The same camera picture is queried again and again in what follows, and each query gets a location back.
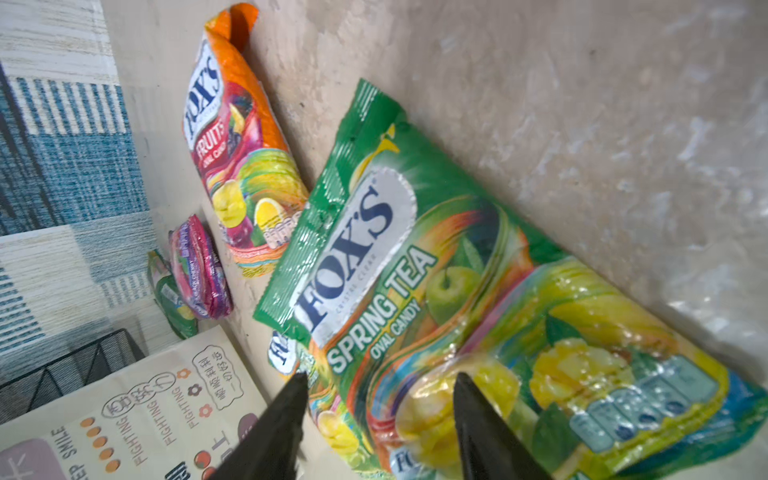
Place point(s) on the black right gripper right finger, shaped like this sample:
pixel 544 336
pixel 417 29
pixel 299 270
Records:
pixel 489 450

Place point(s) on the purple candy bag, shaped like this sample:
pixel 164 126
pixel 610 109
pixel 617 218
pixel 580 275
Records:
pixel 198 272

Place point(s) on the black wire shelf rack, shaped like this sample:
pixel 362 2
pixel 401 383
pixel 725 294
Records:
pixel 67 373

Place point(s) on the orange Fox's fruits candy bag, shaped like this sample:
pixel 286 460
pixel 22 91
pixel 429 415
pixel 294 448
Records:
pixel 238 147

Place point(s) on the small green snack bag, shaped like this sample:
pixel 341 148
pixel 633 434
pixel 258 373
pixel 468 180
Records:
pixel 168 298

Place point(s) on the white paper bag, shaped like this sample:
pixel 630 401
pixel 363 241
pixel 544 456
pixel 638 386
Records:
pixel 176 414

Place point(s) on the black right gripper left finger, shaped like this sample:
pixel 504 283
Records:
pixel 270 449

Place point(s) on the green Fox's spring tea bag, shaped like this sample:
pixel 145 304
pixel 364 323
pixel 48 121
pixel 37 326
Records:
pixel 404 272

